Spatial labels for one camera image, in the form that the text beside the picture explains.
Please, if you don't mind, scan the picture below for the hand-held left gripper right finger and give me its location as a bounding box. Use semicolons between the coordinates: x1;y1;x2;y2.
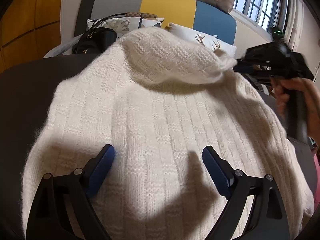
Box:
202;145;290;240

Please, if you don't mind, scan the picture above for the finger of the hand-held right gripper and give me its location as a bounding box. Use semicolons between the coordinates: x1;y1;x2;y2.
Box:
236;54;270;65
234;64;272;80

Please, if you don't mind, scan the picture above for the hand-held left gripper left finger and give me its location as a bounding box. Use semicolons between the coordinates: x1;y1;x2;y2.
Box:
26;144;115;240

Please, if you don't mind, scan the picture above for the white knitted sweater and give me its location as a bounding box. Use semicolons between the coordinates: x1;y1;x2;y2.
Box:
21;27;315;240

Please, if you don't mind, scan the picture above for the person's right forearm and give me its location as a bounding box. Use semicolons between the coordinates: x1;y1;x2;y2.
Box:
304;87;320;148

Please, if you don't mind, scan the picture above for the person's right hand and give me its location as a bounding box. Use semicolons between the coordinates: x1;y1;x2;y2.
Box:
271;77;320;120

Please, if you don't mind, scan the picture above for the pale patterned curtain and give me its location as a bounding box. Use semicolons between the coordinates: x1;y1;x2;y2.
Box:
284;0;307;53

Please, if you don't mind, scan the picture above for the barred window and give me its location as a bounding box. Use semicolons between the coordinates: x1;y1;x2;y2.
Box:
230;0;288;30

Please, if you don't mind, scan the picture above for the white deer print pillow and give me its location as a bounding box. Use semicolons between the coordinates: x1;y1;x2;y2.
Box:
169;22;237;57

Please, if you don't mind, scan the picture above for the grey yellow blue sofa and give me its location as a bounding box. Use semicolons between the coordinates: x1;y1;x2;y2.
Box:
44;0;237;58

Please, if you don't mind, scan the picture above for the pink cloth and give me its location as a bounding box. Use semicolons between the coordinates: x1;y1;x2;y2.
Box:
311;152;320;205

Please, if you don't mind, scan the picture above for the black handbag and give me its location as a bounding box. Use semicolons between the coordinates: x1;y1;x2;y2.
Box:
72;27;118;55

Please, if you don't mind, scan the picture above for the triangle pattern pillow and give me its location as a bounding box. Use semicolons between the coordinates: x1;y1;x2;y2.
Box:
86;17;165;39

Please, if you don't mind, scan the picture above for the wooden wardrobe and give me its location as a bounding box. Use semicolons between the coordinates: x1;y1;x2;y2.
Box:
0;0;65;73

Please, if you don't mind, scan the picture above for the black padded panel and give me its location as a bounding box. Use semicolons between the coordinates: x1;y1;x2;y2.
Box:
74;0;104;37

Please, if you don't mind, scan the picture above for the brown checkered bag strap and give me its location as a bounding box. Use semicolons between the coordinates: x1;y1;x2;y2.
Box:
126;12;158;18

